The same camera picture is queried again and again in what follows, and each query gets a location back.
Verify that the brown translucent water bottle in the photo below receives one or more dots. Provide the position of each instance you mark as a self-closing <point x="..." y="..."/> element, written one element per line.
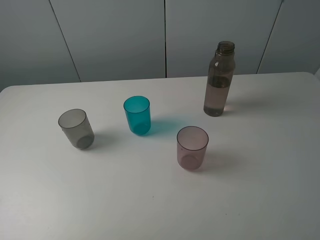
<point x="220" y="73"/>

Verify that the teal translucent cup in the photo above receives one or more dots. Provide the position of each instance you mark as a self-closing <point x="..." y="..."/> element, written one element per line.
<point x="137" y="111"/>

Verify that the pink translucent cup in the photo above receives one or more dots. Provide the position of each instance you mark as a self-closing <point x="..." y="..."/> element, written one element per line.
<point x="192" y="142"/>

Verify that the grey translucent cup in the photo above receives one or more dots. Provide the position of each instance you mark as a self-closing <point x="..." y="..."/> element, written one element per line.
<point x="77" y="128"/>

